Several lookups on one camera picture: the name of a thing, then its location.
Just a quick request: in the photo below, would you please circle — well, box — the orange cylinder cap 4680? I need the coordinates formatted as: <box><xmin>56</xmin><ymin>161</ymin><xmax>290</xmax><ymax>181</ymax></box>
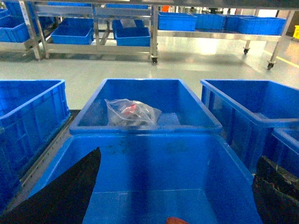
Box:
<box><xmin>166</xmin><ymin>217</ymin><xmax>188</xmax><ymax>224</ymax></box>

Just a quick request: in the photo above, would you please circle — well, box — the near blue bin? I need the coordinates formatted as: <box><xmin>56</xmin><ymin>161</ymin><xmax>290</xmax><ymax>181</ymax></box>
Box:
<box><xmin>32</xmin><ymin>133</ymin><xmax>261</xmax><ymax>224</ymax></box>

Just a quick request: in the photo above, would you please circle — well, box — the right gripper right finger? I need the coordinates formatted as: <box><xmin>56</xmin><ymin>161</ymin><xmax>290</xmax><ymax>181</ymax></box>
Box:
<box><xmin>252</xmin><ymin>156</ymin><xmax>299</xmax><ymax>224</ymax></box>

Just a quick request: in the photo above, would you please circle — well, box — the middle blue bin with bag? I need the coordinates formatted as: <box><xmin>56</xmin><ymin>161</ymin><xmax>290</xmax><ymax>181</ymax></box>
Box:
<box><xmin>70</xmin><ymin>79</ymin><xmax>222</xmax><ymax>135</ymax></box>

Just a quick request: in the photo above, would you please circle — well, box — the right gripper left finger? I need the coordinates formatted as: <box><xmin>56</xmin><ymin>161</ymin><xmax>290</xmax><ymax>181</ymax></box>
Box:
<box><xmin>0</xmin><ymin>147</ymin><xmax>101</xmax><ymax>224</ymax></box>

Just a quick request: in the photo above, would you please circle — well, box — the clear plastic zip bag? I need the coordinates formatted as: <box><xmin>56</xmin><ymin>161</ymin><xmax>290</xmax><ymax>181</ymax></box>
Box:
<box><xmin>105</xmin><ymin>98</ymin><xmax>162</xmax><ymax>126</ymax></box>

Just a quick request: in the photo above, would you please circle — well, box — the blue bin at right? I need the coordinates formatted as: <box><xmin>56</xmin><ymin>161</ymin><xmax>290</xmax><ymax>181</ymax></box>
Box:
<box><xmin>201</xmin><ymin>79</ymin><xmax>299</xmax><ymax>173</ymax></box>

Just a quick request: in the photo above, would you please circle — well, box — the far steel cart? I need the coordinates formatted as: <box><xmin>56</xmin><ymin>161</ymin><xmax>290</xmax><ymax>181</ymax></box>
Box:
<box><xmin>153</xmin><ymin>8</ymin><xmax>295</xmax><ymax>70</ymax></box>

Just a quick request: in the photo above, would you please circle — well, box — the blue bin at left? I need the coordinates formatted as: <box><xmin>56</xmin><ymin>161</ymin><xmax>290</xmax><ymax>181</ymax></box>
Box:
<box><xmin>0</xmin><ymin>79</ymin><xmax>71</xmax><ymax>210</ymax></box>

